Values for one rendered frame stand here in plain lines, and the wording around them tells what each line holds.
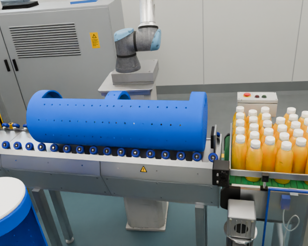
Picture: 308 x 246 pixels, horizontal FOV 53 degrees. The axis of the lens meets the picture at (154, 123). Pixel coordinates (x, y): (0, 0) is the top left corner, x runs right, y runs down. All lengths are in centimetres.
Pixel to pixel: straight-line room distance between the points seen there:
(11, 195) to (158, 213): 123
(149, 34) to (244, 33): 255
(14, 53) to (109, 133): 209
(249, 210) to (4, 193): 99
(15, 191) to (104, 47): 193
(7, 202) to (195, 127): 81
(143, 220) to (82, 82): 153
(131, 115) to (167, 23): 283
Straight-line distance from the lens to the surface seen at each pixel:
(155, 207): 229
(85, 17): 300
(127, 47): 180
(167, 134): 139
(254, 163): 139
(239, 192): 142
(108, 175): 164
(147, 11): 182
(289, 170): 142
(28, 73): 341
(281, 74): 445
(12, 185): 142
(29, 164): 184
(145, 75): 180
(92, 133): 151
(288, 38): 432
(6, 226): 132
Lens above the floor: 182
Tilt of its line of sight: 29 degrees down
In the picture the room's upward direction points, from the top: 6 degrees counter-clockwise
